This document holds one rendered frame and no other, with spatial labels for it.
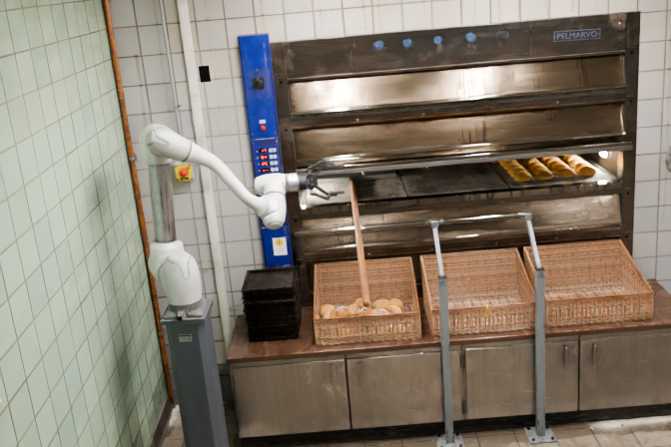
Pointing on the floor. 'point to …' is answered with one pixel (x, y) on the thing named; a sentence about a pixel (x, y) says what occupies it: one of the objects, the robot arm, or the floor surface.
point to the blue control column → (256, 44)
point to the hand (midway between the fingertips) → (340, 179)
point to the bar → (448, 322)
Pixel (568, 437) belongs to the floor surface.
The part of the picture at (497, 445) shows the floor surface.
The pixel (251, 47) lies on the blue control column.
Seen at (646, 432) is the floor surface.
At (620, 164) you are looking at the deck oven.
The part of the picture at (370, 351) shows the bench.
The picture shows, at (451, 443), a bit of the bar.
